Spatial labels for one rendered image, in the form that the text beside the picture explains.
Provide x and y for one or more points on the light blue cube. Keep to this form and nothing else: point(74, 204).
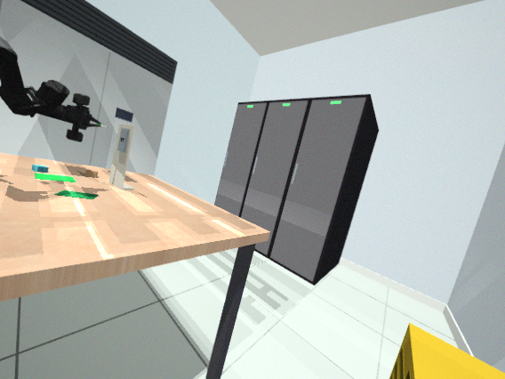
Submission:
point(40, 168)

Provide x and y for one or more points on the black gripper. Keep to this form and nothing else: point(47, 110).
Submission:
point(74, 135)

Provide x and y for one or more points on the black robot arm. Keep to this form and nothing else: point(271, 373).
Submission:
point(46, 101)

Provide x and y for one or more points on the small tan block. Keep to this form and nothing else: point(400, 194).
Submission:
point(91, 173)

